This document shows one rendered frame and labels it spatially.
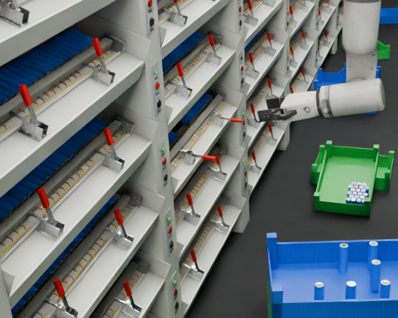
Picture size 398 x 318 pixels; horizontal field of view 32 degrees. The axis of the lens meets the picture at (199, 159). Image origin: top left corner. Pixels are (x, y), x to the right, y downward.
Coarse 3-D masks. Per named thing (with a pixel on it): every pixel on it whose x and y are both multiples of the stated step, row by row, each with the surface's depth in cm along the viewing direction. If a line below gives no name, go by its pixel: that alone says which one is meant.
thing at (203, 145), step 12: (216, 84) 228; (216, 96) 228; (228, 96) 229; (240, 96) 227; (228, 108) 227; (180, 132) 205; (204, 132) 209; (216, 132) 211; (204, 144) 203; (180, 168) 189; (192, 168) 191; (180, 180) 185
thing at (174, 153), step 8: (216, 104) 221; (224, 104) 226; (208, 112) 215; (200, 120) 210; (192, 128) 204; (200, 128) 208; (184, 136) 199; (192, 136) 203; (176, 144) 194; (184, 144) 197; (192, 144) 199; (176, 152) 191
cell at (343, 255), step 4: (340, 244) 142; (344, 244) 141; (340, 248) 141; (344, 248) 141; (340, 252) 142; (344, 252) 141; (340, 256) 142; (344, 256) 142; (340, 260) 142; (344, 260) 142; (340, 264) 143; (344, 264) 143; (340, 268) 143; (344, 268) 143; (340, 272) 144; (344, 272) 143
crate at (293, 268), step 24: (360, 240) 145; (384, 240) 144; (288, 264) 147; (312, 264) 147; (336, 264) 146; (360, 264) 146; (384, 264) 146; (288, 288) 140; (312, 288) 140; (336, 288) 139; (360, 288) 139; (288, 312) 129; (312, 312) 129; (336, 312) 129; (360, 312) 128; (384, 312) 128
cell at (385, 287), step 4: (384, 280) 130; (388, 280) 130; (380, 284) 130; (384, 284) 129; (388, 284) 129; (380, 288) 130; (384, 288) 129; (388, 288) 129; (380, 292) 130; (384, 292) 130; (388, 292) 130; (380, 296) 131; (384, 296) 130; (388, 296) 130
